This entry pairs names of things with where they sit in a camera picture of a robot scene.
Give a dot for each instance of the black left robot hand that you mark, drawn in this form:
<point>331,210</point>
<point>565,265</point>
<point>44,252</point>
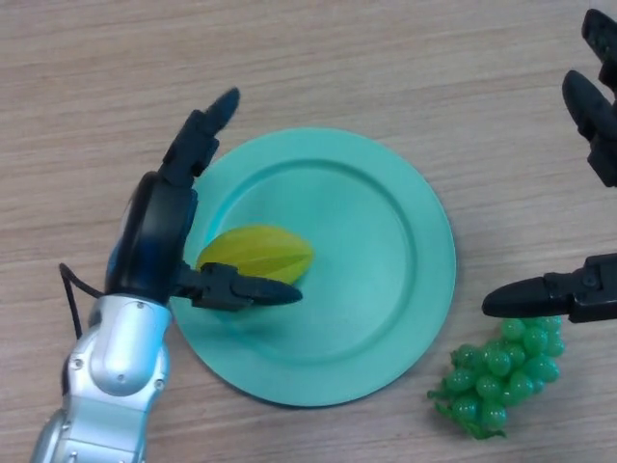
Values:
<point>154,241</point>

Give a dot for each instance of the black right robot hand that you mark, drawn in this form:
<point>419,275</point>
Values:
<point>598,296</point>

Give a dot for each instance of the yellow starfruit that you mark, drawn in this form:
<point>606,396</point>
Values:
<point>265,251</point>

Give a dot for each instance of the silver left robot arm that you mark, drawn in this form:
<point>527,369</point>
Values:
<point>115,357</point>

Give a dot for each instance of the green round plate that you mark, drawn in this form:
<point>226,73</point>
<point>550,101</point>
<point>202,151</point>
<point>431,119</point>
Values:
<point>366,280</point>

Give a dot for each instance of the green grape bunch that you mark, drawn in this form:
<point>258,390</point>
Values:
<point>496,378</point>

